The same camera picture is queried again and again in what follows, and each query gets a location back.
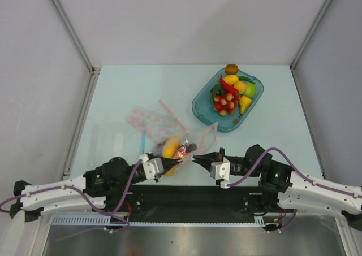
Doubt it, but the red strawberry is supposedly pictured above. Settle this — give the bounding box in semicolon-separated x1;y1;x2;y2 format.
173;147;188;159

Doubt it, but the yellow-orange mango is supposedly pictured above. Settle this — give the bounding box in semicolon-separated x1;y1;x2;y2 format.
162;137;179;158

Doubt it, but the purple grape bunch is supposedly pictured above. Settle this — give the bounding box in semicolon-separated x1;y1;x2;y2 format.
157;142;198;154

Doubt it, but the yellow bell pepper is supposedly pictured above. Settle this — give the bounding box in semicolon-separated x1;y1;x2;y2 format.
165;165;179;176

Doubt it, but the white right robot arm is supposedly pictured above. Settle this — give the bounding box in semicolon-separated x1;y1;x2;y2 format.
192;145;361;231

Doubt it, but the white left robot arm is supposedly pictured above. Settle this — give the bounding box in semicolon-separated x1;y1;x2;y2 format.
7;153;182;222

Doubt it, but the clear bag, blue zipper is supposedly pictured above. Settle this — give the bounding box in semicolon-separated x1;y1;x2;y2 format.
88;121;145;183

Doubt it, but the teal plastic basket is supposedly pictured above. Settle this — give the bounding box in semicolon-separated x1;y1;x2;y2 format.
192;68;264;133

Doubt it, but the red-yellow lychee cluster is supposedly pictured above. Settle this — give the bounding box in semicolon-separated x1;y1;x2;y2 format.
212;93;240;116

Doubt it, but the yellow pear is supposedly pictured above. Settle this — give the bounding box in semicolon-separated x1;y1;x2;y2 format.
239;96;252;115

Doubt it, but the red chili pepper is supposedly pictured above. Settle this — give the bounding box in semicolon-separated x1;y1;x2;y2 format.
219;76;238;95

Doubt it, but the green lime fruit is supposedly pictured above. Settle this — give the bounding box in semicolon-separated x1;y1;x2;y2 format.
243;83;256;99

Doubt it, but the orange-yellow apricot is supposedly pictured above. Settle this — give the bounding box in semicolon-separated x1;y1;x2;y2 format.
233;81;247;94

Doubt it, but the yellow lemon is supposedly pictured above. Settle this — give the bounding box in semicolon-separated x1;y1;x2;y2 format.
223;75;239;85

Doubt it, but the green chili pepper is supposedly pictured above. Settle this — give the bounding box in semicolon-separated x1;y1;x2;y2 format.
238;76;255;84

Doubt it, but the brown kiwi fruit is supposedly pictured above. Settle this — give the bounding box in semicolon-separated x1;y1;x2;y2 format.
225;64;239;75

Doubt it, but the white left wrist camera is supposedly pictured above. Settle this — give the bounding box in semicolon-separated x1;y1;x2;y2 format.
140;154;165;182

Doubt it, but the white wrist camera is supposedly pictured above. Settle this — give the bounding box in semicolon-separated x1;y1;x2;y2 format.
140;154;165;182
210;157;231;189

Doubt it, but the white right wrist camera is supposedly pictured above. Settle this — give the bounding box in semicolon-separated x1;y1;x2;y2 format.
210;157;231;189

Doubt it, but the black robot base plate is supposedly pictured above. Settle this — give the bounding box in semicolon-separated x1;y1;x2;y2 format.
120;185;292;223

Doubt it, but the white slotted cable duct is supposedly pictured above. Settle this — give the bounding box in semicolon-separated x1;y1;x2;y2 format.
52;214;127;227

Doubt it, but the aluminium frame rail left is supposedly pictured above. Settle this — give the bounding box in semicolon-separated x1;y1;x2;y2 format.
49;0;100;176

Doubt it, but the aluminium frame rail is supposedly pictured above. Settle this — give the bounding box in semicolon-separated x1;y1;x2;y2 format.
49;0;100;176
290;0;334;72

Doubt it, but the aluminium frame rail right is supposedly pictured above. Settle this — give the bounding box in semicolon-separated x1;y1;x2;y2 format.
290;0;334;72

